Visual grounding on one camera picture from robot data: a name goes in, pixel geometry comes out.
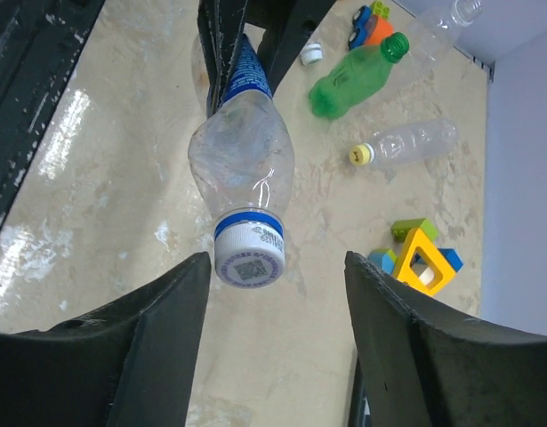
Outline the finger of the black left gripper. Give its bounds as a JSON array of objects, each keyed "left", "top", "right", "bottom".
[
  {"left": 197, "top": 0, "right": 248, "bottom": 117},
  {"left": 245, "top": 0, "right": 335, "bottom": 93}
]

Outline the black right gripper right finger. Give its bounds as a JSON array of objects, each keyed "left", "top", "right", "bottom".
[{"left": 344, "top": 252, "right": 547, "bottom": 426}]

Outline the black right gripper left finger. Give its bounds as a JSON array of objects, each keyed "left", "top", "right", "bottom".
[{"left": 0, "top": 252, "right": 211, "bottom": 426}]

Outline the Pocari Sweat white cap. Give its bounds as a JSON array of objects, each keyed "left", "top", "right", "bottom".
[{"left": 300, "top": 43, "right": 323, "bottom": 67}]

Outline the green plastic bottle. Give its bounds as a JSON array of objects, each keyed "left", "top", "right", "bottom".
[{"left": 309, "top": 32, "right": 410, "bottom": 120}]

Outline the Pepsi label clear bottle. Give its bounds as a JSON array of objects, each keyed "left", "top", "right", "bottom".
[{"left": 188, "top": 36, "right": 294, "bottom": 234}]

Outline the white QR code cap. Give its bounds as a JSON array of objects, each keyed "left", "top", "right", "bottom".
[{"left": 213, "top": 210, "right": 286, "bottom": 289}]

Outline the clear bottle far left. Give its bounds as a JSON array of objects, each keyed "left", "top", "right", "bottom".
[{"left": 405, "top": 0, "right": 482, "bottom": 67}]

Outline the clear bottle yellow cap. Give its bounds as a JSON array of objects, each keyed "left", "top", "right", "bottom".
[{"left": 349, "top": 118, "right": 459, "bottom": 169}]

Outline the orange blue toy car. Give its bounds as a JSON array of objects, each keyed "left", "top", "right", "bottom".
[{"left": 348, "top": 1, "right": 394, "bottom": 50}]

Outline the teal green toy block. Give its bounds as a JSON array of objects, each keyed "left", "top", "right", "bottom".
[{"left": 367, "top": 248, "right": 398, "bottom": 275}]

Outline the blue toy block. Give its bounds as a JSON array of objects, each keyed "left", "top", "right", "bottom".
[{"left": 439, "top": 248, "right": 463, "bottom": 272}]

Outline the yellow triangle toy block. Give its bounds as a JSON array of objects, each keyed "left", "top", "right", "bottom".
[{"left": 392, "top": 229, "right": 456, "bottom": 296}]

